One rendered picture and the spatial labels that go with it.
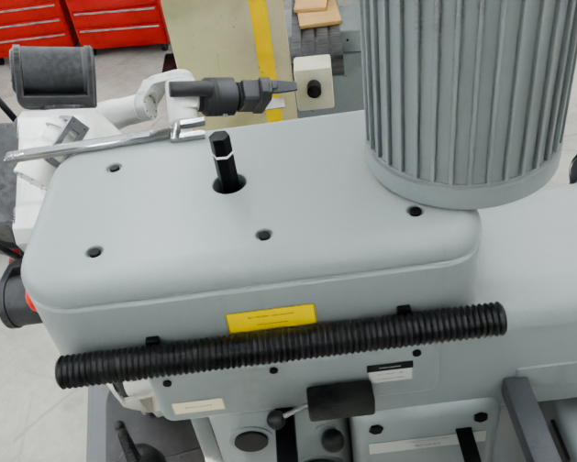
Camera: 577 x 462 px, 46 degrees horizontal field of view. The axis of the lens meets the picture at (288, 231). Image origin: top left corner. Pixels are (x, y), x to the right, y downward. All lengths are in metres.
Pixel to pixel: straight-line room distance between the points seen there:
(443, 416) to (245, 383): 0.26
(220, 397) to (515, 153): 0.42
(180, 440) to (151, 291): 1.50
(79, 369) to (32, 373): 2.59
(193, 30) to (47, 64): 1.23
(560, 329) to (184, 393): 0.43
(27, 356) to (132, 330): 2.69
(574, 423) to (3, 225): 0.96
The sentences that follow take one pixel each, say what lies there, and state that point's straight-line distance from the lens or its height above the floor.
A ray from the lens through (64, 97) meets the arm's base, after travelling 1.38.
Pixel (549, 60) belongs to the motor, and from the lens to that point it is 0.62.
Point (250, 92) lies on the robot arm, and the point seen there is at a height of 1.57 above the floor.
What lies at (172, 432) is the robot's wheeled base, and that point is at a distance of 2.17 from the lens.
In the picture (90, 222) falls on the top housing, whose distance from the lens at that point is 0.74.
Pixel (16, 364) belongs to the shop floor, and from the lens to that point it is 3.38.
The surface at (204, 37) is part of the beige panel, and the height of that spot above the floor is 1.30.
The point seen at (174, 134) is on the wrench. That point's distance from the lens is 0.83.
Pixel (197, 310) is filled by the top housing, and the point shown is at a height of 1.83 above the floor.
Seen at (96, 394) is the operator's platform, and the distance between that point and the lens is 2.57.
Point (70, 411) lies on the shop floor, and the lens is 3.10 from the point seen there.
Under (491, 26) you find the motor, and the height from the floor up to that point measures 2.08.
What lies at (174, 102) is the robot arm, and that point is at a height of 1.59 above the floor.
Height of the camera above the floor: 2.32
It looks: 41 degrees down
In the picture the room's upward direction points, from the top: 9 degrees counter-clockwise
